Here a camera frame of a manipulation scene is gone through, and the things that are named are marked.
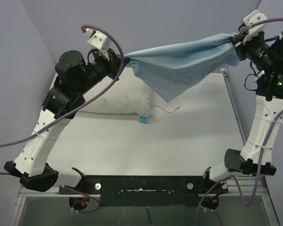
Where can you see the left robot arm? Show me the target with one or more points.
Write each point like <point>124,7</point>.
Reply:
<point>75,77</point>

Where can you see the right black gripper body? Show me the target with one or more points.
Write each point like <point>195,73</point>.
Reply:
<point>254,50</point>

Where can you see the light blue pillowcase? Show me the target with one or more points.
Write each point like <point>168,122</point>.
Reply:
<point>171,70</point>

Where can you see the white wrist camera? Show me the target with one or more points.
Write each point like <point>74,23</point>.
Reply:
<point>98,41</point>
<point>247,30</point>

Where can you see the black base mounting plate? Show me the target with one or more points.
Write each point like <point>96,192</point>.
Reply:
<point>149,191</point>

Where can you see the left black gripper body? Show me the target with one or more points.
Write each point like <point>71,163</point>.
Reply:
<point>102,68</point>

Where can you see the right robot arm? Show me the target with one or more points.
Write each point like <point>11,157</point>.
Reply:
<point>255,158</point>

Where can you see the white pillow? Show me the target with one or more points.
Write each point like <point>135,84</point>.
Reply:
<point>128,95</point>

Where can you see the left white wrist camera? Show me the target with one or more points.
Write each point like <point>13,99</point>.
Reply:
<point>98,41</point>

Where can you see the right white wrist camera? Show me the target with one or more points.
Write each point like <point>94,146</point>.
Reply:
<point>247,30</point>

